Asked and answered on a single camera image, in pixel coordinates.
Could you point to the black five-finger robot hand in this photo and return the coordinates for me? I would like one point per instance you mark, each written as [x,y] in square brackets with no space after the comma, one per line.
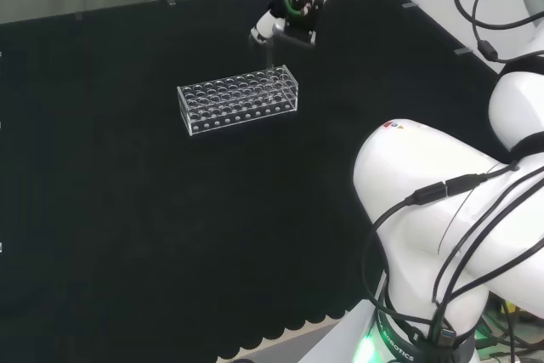
[304,18]

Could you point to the clear plastic test tube rack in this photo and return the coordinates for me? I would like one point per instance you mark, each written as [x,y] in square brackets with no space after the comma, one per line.
[221,99]

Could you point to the clear glass test tube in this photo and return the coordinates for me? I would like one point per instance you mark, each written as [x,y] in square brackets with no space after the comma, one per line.
[269,59]

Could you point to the black bench cloth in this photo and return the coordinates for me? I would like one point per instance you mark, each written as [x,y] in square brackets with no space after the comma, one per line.
[170,210]

